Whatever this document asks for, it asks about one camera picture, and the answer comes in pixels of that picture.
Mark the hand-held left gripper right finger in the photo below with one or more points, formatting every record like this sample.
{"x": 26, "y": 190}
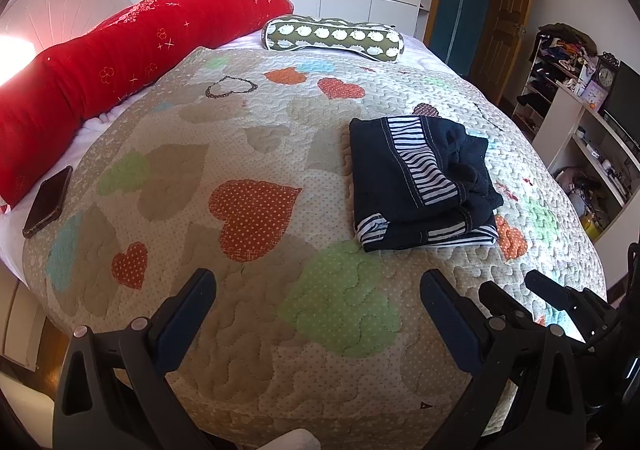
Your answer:
{"x": 450, "y": 325}

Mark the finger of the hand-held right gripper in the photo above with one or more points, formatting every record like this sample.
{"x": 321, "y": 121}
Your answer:
{"x": 505, "y": 302}
{"x": 547, "y": 290}

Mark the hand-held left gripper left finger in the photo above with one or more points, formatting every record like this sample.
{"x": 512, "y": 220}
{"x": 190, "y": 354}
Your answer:
{"x": 185, "y": 320}

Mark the navy pants with striped lining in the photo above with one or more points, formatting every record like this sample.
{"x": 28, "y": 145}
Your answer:
{"x": 390, "y": 169}

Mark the heart patchwork quilt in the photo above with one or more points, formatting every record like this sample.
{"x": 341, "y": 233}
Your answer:
{"x": 250, "y": 330}

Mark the yellow bottle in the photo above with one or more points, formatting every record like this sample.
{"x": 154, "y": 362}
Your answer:
{"x": 592, "y": 225}

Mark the white shelf unit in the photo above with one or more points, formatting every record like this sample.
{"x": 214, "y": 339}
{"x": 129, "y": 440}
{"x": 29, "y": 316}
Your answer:
{"x": 565, "y": 129}

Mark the dark smartphone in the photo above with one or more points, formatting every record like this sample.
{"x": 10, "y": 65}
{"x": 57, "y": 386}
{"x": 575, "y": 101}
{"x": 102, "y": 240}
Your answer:
{"x": 47, "y": 202}

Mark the black television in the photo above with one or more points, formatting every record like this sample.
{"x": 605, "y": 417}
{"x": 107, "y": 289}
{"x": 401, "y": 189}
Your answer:
{"x": 625, "y": 104}

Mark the dark mantel clock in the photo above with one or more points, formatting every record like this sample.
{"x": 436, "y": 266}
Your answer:
{"x": 606, "y": 77}

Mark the pile of clothes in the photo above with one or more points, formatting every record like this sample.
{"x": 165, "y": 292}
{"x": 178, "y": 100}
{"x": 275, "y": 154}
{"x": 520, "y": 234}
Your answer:
{"x": 565, "y": 44}

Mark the long red pillow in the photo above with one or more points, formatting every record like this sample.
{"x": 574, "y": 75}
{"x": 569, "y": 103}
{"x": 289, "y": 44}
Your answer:
{"x": 125, "y": 59}

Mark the teal door curtain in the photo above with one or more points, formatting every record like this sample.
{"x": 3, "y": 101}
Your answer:
{"x": 460, "y": 4}

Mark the green patterned bolster pillow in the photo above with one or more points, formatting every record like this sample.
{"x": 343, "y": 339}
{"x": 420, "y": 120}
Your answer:
{"x": 325, "y": 34}

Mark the pink bed headboard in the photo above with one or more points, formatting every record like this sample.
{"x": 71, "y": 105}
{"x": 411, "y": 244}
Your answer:
{"x": 65, "y": 14}

